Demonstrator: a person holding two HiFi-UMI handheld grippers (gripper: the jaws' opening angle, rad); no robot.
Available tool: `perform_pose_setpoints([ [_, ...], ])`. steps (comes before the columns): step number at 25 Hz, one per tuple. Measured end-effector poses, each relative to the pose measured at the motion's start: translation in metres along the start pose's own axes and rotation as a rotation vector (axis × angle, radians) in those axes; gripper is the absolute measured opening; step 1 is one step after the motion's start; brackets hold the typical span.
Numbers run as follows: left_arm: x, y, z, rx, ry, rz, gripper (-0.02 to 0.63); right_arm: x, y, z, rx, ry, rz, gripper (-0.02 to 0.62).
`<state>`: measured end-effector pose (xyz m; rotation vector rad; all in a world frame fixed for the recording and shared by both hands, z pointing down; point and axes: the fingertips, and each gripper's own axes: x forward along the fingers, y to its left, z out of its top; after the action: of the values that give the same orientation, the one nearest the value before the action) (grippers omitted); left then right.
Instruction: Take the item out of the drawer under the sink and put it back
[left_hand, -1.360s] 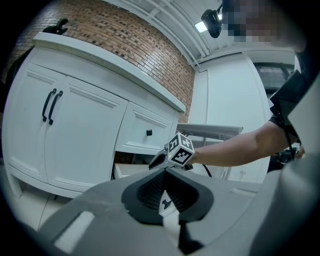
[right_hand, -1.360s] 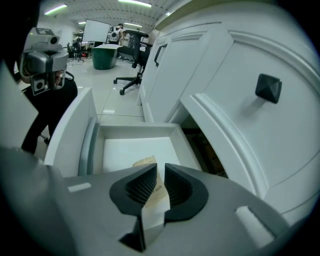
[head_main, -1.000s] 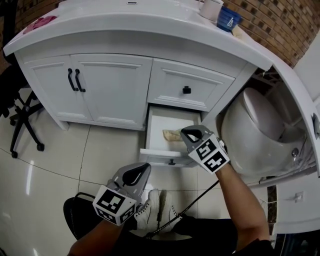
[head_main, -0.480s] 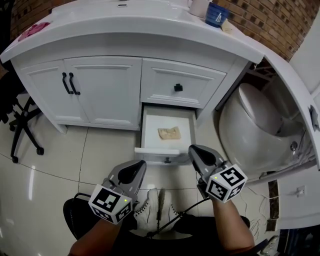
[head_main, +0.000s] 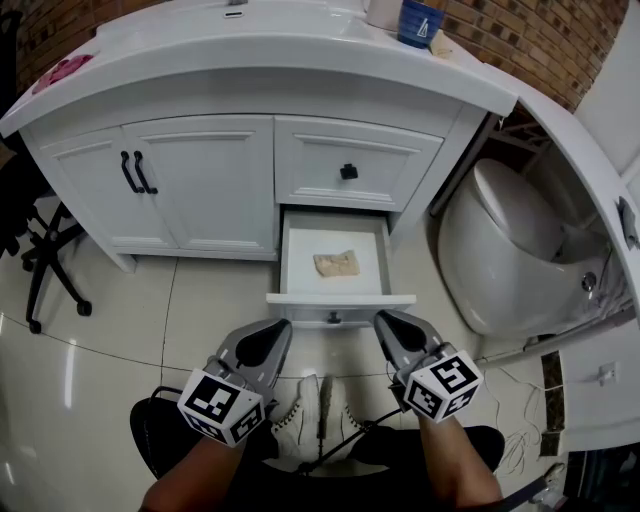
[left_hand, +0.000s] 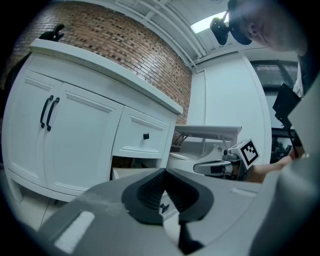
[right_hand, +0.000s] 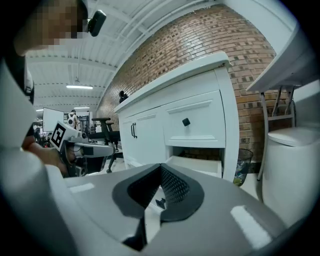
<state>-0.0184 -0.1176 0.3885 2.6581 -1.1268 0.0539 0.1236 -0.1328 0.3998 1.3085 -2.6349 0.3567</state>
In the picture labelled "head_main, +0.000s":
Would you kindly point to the white closed drawer front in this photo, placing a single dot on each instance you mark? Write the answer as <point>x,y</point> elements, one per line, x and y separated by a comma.
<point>310,165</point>

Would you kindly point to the blue cup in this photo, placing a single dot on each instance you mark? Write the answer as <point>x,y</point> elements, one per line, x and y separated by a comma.
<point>420,22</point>

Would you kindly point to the person's left forearm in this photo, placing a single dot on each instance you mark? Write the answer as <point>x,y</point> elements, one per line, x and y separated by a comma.
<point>195,475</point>

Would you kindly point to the white wall socket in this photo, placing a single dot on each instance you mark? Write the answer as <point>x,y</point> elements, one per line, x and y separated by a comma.
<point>607,372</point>

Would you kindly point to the black round drawer knob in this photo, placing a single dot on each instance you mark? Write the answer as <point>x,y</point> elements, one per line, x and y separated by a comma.
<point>334,317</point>

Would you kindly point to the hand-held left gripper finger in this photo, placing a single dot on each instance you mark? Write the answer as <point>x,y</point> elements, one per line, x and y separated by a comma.
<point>250,328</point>
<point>281,357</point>

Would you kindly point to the beige item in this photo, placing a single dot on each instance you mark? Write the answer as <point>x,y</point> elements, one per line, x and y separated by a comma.
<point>337,264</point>

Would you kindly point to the pink soap dish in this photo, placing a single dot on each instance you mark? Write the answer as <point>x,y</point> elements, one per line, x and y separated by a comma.
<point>62,72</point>

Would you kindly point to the chrome toilet flush button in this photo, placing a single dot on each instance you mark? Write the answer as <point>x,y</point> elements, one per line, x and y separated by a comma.
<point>588,280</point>

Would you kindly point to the black square drawer knob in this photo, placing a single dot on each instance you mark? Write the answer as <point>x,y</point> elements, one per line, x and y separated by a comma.
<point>349,171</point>

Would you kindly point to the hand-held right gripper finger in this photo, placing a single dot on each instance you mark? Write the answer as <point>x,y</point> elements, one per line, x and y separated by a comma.
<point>386,345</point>
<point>417,325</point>

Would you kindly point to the white cylindrical container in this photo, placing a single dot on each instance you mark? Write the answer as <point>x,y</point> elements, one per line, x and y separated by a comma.
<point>384,12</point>

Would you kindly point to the person's white shoe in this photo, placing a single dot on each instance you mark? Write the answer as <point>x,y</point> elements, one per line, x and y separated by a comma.
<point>345,430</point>
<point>295,425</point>

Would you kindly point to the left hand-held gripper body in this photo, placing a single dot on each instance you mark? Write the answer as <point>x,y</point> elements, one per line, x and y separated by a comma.
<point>220,400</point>

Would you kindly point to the black office chair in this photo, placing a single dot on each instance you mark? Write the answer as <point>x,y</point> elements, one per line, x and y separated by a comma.
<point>45,250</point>

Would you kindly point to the white sink basin top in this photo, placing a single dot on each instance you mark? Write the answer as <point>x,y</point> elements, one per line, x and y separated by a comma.
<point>240,55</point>

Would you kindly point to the person's black trousers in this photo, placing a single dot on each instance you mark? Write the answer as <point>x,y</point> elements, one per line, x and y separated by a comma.
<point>350,480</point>

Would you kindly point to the white toilet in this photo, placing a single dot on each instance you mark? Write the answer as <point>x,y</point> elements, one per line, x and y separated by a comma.
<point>500,260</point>

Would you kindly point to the white vanity cabinet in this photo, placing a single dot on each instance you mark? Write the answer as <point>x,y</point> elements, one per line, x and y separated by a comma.
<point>215,200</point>

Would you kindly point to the white cabinet door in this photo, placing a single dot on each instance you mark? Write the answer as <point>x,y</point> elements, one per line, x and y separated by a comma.
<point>100,200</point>
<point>210,190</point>

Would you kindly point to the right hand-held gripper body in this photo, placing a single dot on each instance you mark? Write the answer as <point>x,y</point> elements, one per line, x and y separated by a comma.
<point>442,387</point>

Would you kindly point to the grey door latch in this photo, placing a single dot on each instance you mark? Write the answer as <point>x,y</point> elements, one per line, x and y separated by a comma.
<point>628,222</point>

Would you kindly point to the white drawer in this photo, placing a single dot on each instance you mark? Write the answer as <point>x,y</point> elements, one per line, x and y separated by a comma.
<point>310,165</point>
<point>335,295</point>

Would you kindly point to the person's white right shoe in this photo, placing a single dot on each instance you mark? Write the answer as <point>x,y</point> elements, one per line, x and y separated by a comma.
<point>345,430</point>

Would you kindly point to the person's right forearm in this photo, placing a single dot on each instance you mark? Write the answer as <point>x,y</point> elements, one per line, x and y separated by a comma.
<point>450,465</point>

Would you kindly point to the beige scrap on sink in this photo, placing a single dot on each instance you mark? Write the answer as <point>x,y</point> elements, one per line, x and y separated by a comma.
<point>441,46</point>

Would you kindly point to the person's white left shoe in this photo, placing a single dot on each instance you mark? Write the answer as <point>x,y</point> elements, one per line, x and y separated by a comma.
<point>295,425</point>

